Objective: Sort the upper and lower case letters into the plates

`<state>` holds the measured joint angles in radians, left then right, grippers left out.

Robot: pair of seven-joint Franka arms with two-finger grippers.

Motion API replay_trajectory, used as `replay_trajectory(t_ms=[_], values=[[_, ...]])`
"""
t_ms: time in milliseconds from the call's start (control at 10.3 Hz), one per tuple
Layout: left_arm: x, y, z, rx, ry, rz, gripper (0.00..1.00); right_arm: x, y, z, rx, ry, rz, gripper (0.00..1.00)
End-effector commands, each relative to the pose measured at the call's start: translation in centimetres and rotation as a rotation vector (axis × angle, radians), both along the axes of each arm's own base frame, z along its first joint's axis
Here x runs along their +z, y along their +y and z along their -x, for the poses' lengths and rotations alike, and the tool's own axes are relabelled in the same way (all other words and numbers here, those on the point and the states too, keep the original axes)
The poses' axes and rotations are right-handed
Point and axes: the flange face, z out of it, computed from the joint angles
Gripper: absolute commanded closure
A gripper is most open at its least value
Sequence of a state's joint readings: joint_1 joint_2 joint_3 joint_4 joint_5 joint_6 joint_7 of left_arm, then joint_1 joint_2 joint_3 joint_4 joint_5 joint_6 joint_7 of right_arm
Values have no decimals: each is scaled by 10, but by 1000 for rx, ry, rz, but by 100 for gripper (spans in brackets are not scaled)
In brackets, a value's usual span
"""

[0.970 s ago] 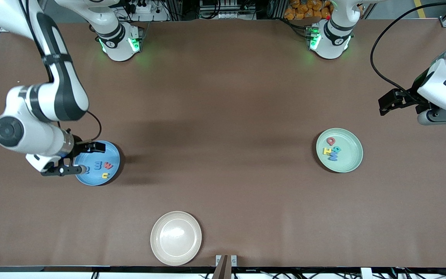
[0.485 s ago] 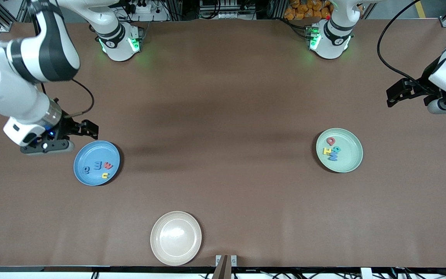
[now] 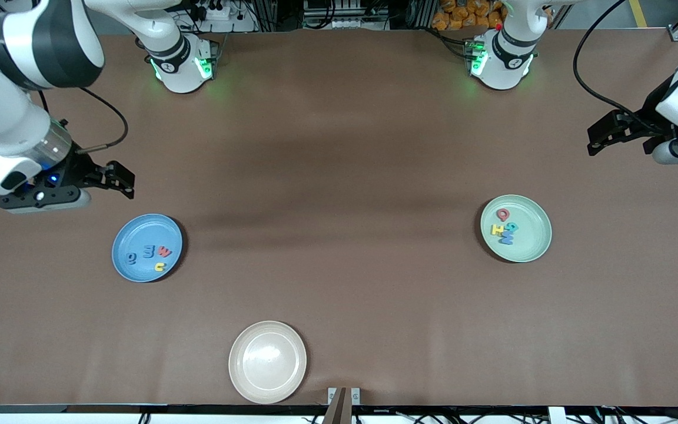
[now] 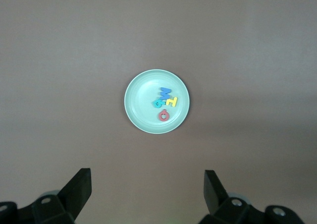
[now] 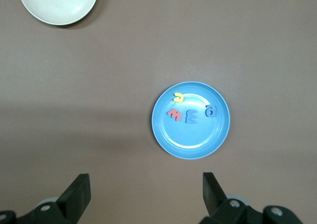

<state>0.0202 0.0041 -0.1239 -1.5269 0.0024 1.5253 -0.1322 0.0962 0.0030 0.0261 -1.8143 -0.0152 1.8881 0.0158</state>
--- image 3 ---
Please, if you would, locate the blue plate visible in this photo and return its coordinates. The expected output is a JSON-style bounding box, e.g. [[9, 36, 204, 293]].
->
[[112, 213, 183, 283]]

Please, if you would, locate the pale green plate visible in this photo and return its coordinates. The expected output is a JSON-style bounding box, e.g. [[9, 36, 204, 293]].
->
[[480, 194, 553, 263]]

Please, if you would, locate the pile of orange bags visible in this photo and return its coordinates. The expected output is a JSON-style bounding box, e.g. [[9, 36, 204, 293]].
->
[[431, 0, 504, 31]]

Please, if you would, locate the white power strip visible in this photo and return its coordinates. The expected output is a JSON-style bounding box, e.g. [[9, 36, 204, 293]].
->
[[189, 0, 231, 21]]

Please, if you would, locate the beige plate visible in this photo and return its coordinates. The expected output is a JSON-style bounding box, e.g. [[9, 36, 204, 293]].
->
[[228, 320, 308, 405]]

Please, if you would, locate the metal equipment rack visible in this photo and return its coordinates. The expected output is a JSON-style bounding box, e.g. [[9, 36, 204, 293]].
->
[[303, 0, 390, 30]]

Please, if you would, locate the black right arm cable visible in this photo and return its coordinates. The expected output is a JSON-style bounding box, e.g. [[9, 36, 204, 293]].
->
[[38, 87, 129, 155]]

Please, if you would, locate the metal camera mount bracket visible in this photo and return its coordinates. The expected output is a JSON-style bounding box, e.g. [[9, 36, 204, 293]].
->
[[327, 386, 361, 424]]

